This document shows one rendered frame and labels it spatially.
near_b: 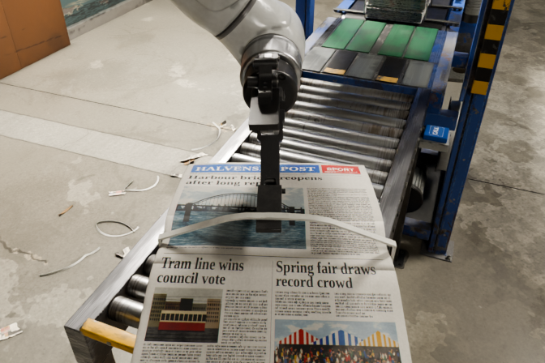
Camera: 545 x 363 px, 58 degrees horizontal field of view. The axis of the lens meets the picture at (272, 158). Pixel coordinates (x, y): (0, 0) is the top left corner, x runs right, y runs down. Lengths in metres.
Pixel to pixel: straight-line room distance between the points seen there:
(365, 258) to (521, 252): 1.98
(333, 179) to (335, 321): 0.25
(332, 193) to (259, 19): 0.27
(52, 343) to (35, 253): 0.53
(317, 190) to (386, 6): 2.00
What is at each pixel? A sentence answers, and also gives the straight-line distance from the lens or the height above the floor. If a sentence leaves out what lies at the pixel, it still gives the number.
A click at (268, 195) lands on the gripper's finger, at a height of 1.23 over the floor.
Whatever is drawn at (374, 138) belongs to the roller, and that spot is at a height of 0.80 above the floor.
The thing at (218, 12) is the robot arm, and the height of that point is 1.39.
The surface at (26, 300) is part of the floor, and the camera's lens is 2.33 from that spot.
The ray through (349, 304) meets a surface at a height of 1.18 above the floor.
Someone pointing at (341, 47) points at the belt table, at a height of 0.80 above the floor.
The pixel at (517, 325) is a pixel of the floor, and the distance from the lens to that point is 2.24.
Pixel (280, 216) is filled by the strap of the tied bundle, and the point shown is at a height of 1.23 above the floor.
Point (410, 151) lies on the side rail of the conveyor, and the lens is 1.54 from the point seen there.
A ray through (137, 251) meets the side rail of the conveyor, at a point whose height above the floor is 0.80.
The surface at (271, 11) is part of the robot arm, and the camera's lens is 0.75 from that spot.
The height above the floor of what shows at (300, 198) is 1.18.
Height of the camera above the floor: 1.61
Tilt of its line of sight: 34 degrees down
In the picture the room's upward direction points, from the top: straight up
